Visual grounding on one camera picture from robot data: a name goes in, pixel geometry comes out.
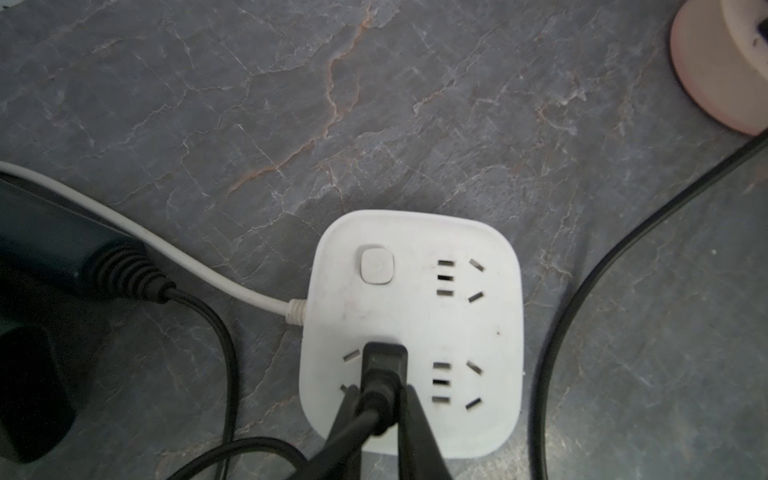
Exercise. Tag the dark green hair dryer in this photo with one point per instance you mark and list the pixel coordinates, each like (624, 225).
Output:
(56, 266)

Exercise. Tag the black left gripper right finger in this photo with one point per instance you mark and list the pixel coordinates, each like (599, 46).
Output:
(419, 456)

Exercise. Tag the white square power strip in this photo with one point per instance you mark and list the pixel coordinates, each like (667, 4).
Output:
(447, 289)

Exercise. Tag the round beige power strip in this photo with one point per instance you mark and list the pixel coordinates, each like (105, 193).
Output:
(719, 53)

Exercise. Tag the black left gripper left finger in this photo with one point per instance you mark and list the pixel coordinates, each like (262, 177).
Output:
(340, 457)

